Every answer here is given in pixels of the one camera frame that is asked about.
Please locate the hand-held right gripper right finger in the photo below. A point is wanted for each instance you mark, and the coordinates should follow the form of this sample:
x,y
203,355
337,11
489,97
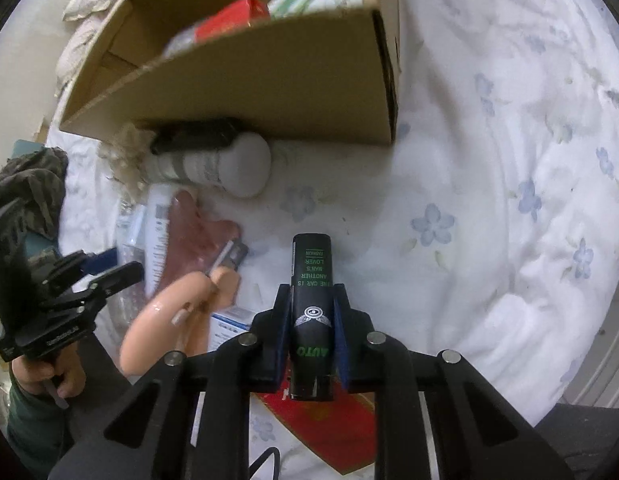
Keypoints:
x,y
342,355

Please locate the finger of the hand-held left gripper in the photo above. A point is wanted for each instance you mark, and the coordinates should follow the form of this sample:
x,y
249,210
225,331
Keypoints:
x,y
119,277
103,259

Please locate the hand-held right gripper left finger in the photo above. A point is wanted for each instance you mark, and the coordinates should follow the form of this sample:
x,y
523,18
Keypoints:
x,y
282,345

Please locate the black cylindrical tube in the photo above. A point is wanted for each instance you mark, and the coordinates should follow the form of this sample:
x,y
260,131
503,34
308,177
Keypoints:
x,y
312,310

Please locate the red packet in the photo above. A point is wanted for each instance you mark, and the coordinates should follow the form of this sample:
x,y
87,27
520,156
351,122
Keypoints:
x,y
329,435

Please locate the brown cardboard box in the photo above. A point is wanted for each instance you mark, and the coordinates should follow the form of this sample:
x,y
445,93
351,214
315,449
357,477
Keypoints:
x,y
289,75

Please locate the person's left forearm green sleeve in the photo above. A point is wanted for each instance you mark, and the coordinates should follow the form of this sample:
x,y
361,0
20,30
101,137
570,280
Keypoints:
x,y
31,435

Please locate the person's left hand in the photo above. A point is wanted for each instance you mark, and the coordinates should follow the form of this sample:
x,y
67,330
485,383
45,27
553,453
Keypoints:
x,y
54,375

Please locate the clear plastic packet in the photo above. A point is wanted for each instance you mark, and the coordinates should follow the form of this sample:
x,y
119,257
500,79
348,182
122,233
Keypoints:
x,y
129,240

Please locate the white printed sachet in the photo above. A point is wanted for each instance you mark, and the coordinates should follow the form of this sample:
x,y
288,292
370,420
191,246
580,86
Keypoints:
x,y
157,240

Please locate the small blue and white carton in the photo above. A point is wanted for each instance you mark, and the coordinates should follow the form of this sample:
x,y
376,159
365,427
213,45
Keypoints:
x,y
229,327

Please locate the pink scraping board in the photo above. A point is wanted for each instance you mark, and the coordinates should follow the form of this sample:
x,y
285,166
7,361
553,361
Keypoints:
x,y
194,240

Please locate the camouflage cloth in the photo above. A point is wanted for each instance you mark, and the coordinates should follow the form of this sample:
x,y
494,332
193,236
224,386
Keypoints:
x,y
31,185

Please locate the small grey clip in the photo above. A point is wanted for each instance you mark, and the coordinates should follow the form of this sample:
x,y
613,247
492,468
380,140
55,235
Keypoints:
x,y
232,255

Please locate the white capped bottle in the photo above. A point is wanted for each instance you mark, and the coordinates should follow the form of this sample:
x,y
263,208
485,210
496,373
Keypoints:
x,y
224,167

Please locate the white floral bed sheet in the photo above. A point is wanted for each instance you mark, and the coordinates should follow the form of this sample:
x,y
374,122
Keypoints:
x,y
464,210

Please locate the beige quilt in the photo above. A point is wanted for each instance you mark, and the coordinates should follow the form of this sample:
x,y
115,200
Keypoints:
x,y
84,35

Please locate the red and white carton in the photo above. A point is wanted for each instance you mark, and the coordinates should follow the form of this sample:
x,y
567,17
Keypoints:
x,y
234,17

